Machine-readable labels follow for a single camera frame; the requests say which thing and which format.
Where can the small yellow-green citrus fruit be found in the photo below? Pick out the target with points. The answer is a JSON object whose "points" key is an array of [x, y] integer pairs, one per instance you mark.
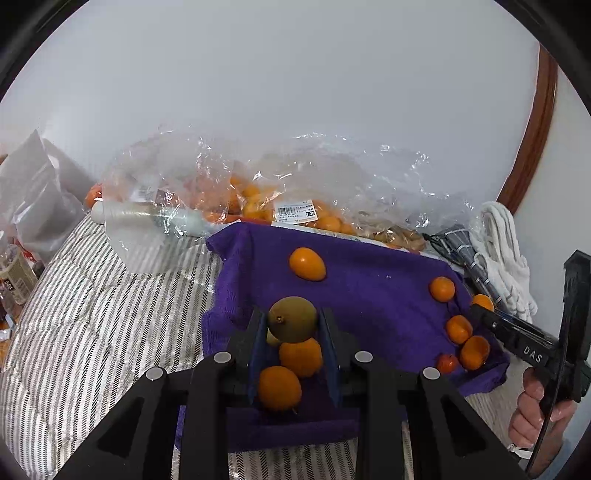
{"points": [[271, 339]]}

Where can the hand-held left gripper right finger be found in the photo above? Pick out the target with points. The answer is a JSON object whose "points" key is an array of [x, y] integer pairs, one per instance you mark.
{"points": [[331, 369]]}

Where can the translucent white plastic bag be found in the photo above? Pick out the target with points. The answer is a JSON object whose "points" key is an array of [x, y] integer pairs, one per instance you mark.
{"points": [[32, 194]]}

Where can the orange round object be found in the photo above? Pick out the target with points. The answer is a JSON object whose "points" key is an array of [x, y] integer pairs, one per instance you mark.
{"points": [[92, 196]]}

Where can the orange mandarin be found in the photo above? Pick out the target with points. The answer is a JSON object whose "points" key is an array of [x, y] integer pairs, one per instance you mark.
{"points": [[307, 263], [279, 387], [459, 329], [301, 357], [442, 289], [482, 301], [474, 353]]}

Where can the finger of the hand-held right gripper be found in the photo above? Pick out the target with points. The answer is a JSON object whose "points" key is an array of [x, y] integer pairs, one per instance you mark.
{"points": [[531, 331], [489, 323]]}

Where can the person's right hand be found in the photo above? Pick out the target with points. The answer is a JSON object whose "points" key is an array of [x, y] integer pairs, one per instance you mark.
{"points": [[526, 420]]}

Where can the small reddish mandarin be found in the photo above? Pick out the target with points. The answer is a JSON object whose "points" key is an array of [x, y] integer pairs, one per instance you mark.
{"points": [[447, 363]]}

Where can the bottle with beige label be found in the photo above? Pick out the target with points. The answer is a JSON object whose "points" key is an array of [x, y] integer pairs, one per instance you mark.
{"points": [[16, 277]]}

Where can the striped white grey blanket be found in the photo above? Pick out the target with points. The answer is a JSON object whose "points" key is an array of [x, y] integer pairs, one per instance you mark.
{"points": [[92, 300]]}

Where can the white knitted cloth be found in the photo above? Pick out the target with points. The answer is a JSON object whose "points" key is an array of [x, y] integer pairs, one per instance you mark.
{"points": [[503, 258]]}

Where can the large yellow-green citrus fruit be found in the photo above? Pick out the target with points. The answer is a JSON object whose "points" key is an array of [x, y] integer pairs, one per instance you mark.
{"points": [[292, 318]]}

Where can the grey plaid folded cloth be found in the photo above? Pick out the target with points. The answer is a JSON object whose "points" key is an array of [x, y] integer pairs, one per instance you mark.
{"points": [[461, 251]]}

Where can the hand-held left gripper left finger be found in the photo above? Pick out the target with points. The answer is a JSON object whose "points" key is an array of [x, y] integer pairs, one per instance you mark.
{"points": [[255, 369]]}

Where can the brown wooden door frame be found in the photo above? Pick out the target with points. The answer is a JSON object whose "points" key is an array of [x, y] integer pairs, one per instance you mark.
{"points": [[535, 138]]}

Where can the pile of bagged small oranges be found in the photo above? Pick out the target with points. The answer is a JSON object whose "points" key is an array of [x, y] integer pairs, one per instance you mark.
{"points": [[251, 203]]}

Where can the clear plastic bag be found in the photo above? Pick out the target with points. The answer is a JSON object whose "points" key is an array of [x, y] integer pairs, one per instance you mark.
{"points": [[369, 184]]}

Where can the purple towel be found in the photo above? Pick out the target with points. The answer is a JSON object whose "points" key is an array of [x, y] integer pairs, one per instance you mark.
{"points": [[383, 286]]}

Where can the pile of small brown fruits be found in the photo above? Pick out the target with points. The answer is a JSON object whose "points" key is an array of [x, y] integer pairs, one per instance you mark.
{"points": [[401, 239]]}

